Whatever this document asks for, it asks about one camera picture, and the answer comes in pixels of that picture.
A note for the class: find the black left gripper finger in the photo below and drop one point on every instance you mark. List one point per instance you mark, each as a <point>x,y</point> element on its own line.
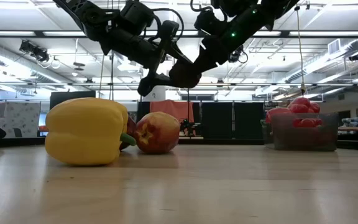
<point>151,85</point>
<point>180,53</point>

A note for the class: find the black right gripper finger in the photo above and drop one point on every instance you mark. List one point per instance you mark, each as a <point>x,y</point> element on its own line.
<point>207,60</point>

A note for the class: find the red yellow apple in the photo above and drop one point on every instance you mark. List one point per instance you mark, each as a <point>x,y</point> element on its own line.
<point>158,133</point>

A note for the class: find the yellow bell pepper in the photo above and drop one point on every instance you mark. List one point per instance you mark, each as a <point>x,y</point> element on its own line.
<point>85,130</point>

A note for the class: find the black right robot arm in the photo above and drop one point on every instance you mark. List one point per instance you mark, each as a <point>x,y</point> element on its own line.
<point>275,7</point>

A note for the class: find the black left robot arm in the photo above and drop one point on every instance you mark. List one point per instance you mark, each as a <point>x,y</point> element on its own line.
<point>82,12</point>

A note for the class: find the white bin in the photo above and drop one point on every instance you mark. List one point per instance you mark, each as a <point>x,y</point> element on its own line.
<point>158,95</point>

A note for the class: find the orange cloth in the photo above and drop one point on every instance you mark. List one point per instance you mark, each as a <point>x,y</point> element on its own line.
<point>172,109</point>

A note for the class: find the thin black overhead bar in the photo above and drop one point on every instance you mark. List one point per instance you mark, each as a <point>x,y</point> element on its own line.
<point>259,84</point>

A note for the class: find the small black device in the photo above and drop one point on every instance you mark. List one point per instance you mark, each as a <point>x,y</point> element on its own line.
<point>188,126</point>

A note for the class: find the black partition panel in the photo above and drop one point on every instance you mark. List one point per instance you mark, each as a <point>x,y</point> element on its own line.
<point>249,119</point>
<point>217,119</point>

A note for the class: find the overhead bar with light strips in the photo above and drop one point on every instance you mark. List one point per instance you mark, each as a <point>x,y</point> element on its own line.
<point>39,33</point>

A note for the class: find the white ceiling vent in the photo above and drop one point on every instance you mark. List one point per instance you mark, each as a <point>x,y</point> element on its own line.
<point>334,46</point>

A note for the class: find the clear plastic bin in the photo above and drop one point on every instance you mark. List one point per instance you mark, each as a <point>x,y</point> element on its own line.
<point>303,140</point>

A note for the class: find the small black ceiling fixture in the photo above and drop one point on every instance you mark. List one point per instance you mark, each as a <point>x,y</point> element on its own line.
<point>356,57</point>

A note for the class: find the white patterned partition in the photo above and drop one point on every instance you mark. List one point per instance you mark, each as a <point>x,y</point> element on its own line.
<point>17,118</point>

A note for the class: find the gray blue items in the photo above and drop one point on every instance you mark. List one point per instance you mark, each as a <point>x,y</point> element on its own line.
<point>356,122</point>

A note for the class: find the black hanging camera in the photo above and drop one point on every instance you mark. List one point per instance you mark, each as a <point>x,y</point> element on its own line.
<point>238,56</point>

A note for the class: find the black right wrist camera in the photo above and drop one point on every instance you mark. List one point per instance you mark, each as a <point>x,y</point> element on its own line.
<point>208,21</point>

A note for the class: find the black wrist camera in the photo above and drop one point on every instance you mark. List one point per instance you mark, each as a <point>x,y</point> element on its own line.
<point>137,14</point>
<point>208,21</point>

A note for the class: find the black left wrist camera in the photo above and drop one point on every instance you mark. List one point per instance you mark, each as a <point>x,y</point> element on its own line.
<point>137,14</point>

